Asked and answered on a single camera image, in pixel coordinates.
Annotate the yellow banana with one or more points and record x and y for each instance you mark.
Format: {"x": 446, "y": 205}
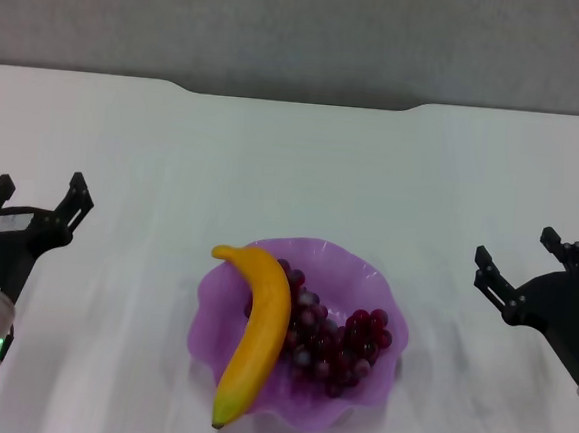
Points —
{"x": 261, "y": 324}

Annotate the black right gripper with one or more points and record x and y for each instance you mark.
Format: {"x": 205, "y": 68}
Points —
{"x": 558, "y": 303}

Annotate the purple wavy plastic bowl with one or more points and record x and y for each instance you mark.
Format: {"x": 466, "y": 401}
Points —
{"x": 344, "y": 281}

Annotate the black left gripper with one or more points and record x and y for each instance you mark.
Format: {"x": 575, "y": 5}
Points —
{"x": 6, "y": 249}

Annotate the dark red grape bunch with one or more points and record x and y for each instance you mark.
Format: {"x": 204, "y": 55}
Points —
{"x": 350, "y": 341}

